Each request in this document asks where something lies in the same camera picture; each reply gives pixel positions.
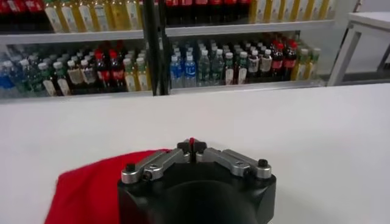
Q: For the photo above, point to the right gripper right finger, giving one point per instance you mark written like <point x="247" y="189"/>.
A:
<point x="231" y="161"/>

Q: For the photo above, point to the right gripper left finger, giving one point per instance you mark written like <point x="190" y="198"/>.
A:
<point x="158" y="161"/>

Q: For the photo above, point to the red t-shirt with bear print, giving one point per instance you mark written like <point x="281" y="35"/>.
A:
<point x="85" y="194"/>

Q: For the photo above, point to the small yellow juice bottle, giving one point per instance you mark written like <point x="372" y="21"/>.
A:
<point x="130" y="77"/>
<point x="314" y="64"/>
<point x="301" y="67"/>
<point x="142" y="76"/>

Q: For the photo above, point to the blue-label water bottle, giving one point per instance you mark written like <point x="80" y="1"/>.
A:
<point x="5" y="82"/>
<point x="176" y="73"/>
<point x="190" y="72"/>

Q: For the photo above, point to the small tea bottle white label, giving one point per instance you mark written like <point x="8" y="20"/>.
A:
<point x="62" y="83"/>
<point x="47" y="85"/>
<point x="229" y="70"/>
<point x="242" y="69"/>

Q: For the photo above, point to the clear green-label water bottle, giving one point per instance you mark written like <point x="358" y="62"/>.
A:
<point x="18" y="80"/>
<point x="32" y="79"/>
<point x="203" y="69"/>
<point x="217" y="68"/>

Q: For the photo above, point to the small dark bottle beige label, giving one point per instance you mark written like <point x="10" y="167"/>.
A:
<point x="253" y="67"/>
<point x="88" y="76"/>
<point x="266" y="66"/>
<point x="74" y="77"/>

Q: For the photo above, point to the small red-capped cola bottle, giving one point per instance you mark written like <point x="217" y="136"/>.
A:
<point x="277" y="64"/>
<point x="289" y="62"/>
<point x="102" y="73"/>
<point x="117" y="73"/>

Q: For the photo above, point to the glass beverage display fridge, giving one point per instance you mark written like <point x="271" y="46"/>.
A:
<point x="91" y="36"/>
<point x="243" y="28"/>

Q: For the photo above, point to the white side table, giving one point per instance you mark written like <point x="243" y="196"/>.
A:
<point x="365" y="19"/>

